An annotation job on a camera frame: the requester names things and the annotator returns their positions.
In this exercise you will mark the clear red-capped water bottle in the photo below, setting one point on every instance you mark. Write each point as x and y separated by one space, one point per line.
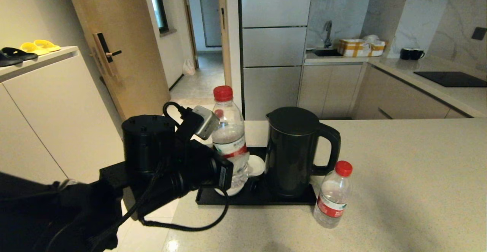
331 198
228 130

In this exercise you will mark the white ribbed saucer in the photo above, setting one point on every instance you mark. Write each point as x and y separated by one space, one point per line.
230 192
257 165

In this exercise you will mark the chrome kitchen faucet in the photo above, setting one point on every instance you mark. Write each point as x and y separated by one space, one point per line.
328 29

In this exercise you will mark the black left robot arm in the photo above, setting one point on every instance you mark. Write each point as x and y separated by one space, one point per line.
148 145

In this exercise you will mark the white plastic bag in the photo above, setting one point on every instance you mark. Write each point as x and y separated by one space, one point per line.
188 68

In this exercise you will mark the yellow striped white box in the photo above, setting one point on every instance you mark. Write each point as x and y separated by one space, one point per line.
377 49
354 48

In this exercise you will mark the dark kitchen sink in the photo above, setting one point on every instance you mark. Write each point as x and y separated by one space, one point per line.
327 53

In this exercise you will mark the wooden entrance door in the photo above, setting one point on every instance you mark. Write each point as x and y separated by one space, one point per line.
129 65

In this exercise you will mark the black rectangular serving tray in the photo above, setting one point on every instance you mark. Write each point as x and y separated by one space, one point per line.
266 200

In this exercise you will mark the white crumpled bag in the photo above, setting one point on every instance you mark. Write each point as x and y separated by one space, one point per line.
371 39

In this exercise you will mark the black electric kettle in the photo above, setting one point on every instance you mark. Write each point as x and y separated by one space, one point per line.
291 153

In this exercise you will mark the dark wall socket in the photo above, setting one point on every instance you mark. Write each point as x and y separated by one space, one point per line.
478 34

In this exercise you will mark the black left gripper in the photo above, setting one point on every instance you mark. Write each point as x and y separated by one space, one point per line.
207 168

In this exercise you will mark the beige shoe cabinet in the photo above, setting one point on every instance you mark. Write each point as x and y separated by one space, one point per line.
49 122

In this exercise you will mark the yellow slipper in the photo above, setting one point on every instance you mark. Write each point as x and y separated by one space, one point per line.
46 45
31 48

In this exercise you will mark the black slipper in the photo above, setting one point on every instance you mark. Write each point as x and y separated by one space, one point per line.
20 53
7 59

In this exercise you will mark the silver refrigerator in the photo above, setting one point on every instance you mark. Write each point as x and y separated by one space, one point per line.
274 46

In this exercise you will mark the black mug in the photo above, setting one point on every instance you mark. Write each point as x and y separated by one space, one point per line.
404 54
416 55

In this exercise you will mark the dark framed window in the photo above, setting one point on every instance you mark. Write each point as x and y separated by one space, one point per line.
159 4

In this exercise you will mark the black induction cooktop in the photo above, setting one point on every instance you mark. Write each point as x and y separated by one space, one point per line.
452 79

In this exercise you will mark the beige kitchen base cabinets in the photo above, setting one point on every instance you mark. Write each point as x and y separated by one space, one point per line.
327 88

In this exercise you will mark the white hallway door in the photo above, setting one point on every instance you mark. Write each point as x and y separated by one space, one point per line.
210 12

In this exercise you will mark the narrow wooden door panel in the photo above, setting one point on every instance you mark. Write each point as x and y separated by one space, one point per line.
227 46

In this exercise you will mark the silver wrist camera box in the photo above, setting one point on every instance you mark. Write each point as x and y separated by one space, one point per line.
207 122

